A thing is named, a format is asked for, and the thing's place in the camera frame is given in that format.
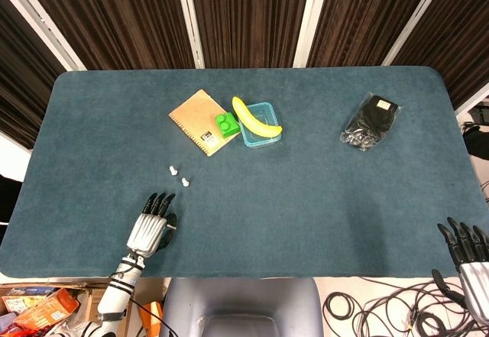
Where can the tan spiral notebook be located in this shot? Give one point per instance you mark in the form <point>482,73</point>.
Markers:
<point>195,115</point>

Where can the plastic bag with black items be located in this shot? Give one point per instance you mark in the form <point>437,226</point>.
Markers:
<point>372,119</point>

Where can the clear blue plastic container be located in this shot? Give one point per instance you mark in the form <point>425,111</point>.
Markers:
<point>260,141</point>

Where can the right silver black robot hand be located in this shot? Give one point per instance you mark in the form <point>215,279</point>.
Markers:
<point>475,279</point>

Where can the orange plastic object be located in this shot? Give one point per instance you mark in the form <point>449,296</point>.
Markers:
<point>153,316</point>

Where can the green toy building block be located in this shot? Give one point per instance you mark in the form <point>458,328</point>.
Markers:
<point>228,126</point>

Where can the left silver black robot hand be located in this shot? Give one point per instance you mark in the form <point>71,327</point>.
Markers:
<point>147,234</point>

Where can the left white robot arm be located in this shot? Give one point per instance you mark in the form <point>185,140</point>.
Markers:
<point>118,291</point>

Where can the orange carton box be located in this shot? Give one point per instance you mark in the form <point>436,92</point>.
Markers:
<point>49,308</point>

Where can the blue felt table mat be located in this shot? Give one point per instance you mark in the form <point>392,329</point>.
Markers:
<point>286,199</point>

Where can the brown cardboard box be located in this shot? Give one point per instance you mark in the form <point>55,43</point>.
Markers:
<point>89,302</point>

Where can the dark brown curtain panel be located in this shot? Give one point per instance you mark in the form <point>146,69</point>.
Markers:
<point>363,16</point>
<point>454,39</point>
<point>23,85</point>
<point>114,16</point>
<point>248,16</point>

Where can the small white earbuds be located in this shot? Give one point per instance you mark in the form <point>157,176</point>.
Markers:
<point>173,169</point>

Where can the black equipment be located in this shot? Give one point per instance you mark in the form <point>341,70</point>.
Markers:
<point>7,203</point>

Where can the white metal frame post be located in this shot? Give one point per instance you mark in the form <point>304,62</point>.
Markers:
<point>191,20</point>
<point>309,20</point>
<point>416,16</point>
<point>46,23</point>
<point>473,104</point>

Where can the grey blue chair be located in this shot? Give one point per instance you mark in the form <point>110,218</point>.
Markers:
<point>244,302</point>

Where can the yellow banana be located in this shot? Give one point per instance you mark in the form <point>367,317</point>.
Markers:
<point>248,119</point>

